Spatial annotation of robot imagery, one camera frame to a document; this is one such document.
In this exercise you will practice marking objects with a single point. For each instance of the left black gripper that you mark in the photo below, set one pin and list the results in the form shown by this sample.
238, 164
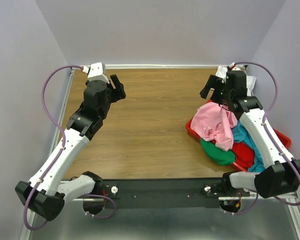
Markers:
119, 92

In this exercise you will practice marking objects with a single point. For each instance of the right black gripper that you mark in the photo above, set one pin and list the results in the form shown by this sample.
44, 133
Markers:
216, 81

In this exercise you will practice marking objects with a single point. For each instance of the pink t shirt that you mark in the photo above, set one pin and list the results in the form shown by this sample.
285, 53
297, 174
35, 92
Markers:
214, 122

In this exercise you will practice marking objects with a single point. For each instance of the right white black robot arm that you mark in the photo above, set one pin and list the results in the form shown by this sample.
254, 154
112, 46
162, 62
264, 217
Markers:
282, 171

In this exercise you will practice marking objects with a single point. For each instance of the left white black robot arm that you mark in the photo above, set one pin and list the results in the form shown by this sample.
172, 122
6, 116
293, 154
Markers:
43, 193

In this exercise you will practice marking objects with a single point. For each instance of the folded white t shirt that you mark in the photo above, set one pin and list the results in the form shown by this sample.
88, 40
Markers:
250, 80

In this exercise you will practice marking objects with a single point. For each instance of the blue t shirt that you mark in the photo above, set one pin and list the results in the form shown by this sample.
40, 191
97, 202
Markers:
240, 134

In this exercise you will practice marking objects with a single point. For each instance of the green t shirt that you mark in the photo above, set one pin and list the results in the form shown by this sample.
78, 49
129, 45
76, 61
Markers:
219, 156

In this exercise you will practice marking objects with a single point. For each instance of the red t shirt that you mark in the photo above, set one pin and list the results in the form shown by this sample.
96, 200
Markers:
244, 155

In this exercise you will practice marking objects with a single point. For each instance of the red plastic bin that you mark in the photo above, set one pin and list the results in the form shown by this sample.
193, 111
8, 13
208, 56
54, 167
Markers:
284, 139

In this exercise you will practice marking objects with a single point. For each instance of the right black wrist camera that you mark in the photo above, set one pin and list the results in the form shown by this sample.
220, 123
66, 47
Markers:
236, 83

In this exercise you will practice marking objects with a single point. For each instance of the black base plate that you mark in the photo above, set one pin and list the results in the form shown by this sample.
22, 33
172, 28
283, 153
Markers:
161, 193

